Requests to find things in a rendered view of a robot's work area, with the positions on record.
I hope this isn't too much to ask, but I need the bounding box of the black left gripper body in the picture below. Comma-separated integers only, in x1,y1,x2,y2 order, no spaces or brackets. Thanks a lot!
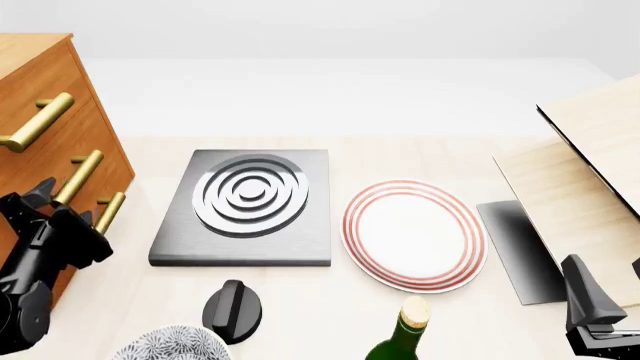
0,192,115,270

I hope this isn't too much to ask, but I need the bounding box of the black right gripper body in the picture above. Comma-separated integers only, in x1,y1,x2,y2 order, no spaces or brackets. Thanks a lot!
565,316,640,358

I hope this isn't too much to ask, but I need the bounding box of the wooden cabinet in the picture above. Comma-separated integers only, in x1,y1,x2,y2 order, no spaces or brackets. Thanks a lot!
0,32,136,312

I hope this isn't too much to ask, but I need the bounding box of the pale wood microwave oven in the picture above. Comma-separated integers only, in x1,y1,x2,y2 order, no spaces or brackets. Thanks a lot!
491,72,640,313

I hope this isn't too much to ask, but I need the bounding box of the patterned grey white bowl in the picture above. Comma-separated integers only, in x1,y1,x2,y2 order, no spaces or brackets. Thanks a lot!
110,324,233,360

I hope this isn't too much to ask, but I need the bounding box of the flat black stove plate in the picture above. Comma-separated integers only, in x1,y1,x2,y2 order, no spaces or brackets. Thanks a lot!
147,148,333,268

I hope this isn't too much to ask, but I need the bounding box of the round black stove knob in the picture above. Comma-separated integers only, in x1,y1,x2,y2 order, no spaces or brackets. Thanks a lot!
201,278,264,346

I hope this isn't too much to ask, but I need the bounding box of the white plate with red rings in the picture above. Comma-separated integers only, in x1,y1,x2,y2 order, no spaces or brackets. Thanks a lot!
340,178,489,295

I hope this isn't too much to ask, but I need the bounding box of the green bottle with cork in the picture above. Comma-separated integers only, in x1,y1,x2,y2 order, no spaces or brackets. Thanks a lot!
364,295,433,360

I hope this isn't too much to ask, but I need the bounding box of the short brass drawer handle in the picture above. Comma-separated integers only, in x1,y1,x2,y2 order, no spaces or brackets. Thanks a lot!
93,191,127,235

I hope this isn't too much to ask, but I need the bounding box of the medium brass drawer handle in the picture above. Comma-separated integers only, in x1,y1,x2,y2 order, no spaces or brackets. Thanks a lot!
52,149,105,207

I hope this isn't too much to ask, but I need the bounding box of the wooden drawer with shortest handle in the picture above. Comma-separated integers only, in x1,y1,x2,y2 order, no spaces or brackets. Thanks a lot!
0,148,136,309

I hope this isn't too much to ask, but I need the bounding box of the long brass drawer handle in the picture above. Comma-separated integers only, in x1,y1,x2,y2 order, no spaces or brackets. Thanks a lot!
0,91,76,154

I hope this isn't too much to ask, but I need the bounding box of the wooden drawer with medium handle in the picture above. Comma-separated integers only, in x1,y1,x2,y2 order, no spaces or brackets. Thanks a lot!
0,105,124,211

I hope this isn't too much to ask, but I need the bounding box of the wooden drawer with largest handle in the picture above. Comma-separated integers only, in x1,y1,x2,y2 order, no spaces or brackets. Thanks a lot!
0,39,102,166

